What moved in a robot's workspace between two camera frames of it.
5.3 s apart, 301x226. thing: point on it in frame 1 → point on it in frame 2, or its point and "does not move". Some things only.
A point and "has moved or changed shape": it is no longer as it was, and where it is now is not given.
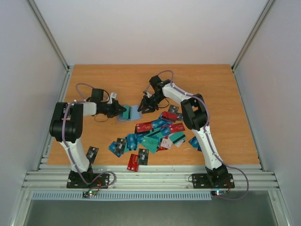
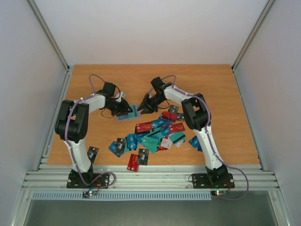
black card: (143, 156) does not move
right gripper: (149, 102) does not move
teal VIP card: (151, 144) does not move
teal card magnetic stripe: (126, 114) has moved or changed shape
